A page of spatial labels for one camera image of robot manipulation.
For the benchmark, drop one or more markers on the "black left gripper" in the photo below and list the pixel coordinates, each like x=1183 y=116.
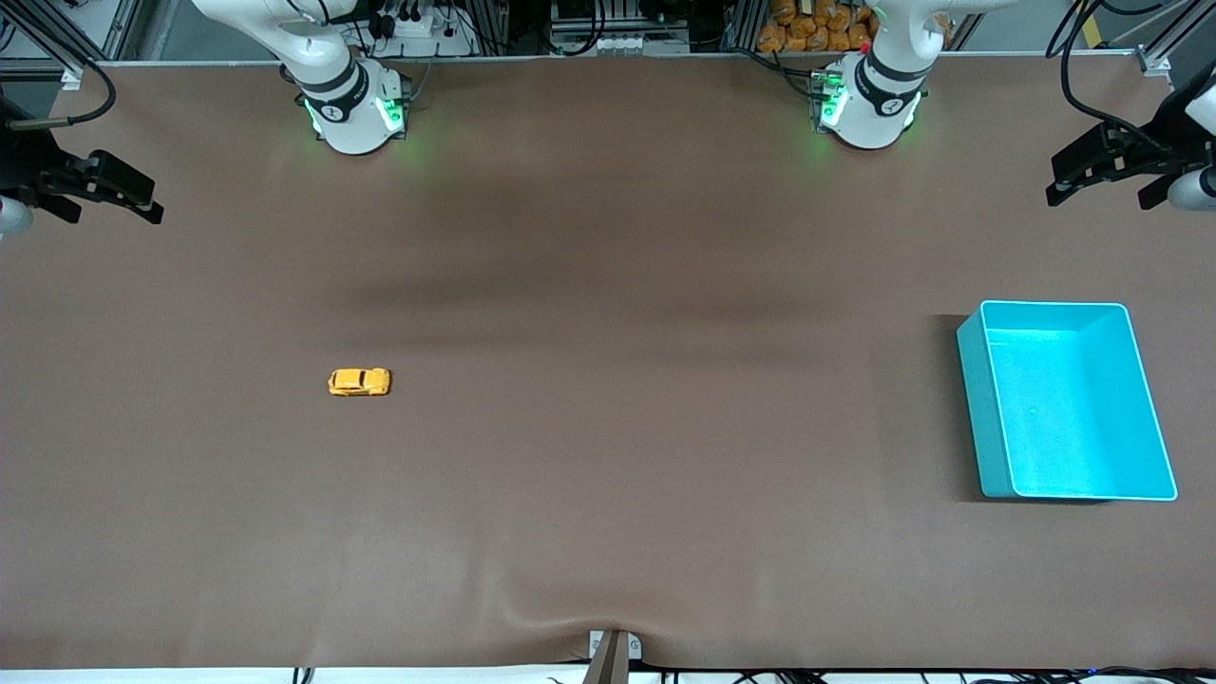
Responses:
x=1158 y=152

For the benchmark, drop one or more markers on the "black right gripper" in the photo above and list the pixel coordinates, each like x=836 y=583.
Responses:
x=28 y=161

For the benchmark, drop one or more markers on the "yellow beetle toy car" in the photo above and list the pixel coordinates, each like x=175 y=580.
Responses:
x=360 y=382

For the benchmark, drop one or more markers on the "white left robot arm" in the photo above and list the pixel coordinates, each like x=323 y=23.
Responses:
x=869 y=100

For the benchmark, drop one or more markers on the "silver corner table clamp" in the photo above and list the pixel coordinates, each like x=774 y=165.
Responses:
x=1155 y=61
x=71 y=78

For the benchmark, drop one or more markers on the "cyan plastic storage bin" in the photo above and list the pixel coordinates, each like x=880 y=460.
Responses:
x=1073 y=427

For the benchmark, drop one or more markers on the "orange packaged goods pile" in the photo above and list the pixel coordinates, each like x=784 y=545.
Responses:
x=817 y=27

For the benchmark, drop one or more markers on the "white power strip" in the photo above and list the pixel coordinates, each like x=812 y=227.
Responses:
x=427 y=36

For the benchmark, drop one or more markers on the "white terminal connector block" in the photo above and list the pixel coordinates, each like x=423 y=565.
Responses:
x=635 y=43

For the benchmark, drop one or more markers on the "brown table cover mat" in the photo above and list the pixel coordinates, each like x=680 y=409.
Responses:
x=608 y=285

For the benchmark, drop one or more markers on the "grey metal camera post bracket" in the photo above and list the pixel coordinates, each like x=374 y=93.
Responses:
x=613 y=655

